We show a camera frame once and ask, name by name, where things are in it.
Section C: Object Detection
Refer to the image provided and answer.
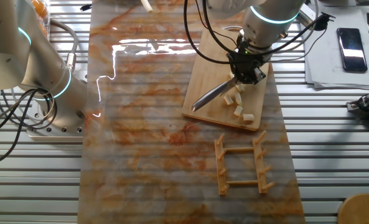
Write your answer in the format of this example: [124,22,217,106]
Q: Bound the steel cleaver knife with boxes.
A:
[191,76,240,112]

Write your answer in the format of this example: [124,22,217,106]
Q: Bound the wooden peg knife rack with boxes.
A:
[214,129,276,196]

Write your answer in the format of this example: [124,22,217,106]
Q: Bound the black gripper cable with clip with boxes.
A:
[183,0,336,65]

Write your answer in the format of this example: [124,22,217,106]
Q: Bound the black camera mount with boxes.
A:
[345,90,369,124]

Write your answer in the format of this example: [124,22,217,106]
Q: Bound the black smartphone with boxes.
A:
[337,27,368,73]

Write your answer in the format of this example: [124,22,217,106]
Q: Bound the orange fruit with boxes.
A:
[31,0,49,19]

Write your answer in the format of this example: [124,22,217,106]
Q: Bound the marble pattern table mat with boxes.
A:
[77,0,306,224]

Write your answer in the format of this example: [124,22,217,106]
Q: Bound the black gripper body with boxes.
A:
[226,49,268,85]

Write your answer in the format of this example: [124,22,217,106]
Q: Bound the wooden cutting board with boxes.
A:
[182,26,271,131]

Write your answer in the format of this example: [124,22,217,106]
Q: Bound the black cable bundle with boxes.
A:
[0,88,59,165]

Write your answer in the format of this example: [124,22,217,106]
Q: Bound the wooden mug tree stand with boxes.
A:
[337,192,369,224]

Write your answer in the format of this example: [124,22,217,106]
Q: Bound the clear plastic fruit container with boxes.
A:
[30,0,52,37]

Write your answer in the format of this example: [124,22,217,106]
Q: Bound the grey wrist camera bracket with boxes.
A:
[297,2,317,29]

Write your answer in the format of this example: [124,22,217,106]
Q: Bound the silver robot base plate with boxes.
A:
[26,98,86,140]

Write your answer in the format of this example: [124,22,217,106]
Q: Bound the grey hose with metal connector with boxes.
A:
[49,19,80,74]

